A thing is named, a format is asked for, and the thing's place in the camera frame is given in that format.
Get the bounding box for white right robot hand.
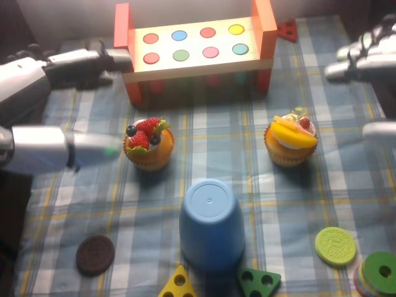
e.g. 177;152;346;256
324;14;396;149

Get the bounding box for stacked coloured wooden rings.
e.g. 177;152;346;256
352;261;377;297

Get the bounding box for strawberry topped toy cupcake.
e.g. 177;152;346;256
123;116;176;172

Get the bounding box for blue plastic cup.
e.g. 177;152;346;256
178;178;246;273

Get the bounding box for yellow triangle block with holes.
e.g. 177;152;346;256
158;265;197;297

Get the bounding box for green wooden ring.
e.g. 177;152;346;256
362;251;396;295

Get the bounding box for green sandwich cookie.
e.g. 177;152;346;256
314;226;357;267

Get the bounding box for wooden peg bench toy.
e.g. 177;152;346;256
113;0;278;108

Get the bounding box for orange slice topped toy cupcake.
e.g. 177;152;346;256
263;106;319;168

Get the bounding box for red triangle block with holes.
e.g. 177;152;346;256
276;18;298;43

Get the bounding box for green triangle block with holes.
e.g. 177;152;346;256
237;267;282;297

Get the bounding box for brown sandwich cookie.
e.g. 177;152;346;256
75;235;116;277

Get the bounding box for blue plaid tablecloth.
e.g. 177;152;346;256
12;14;396;297

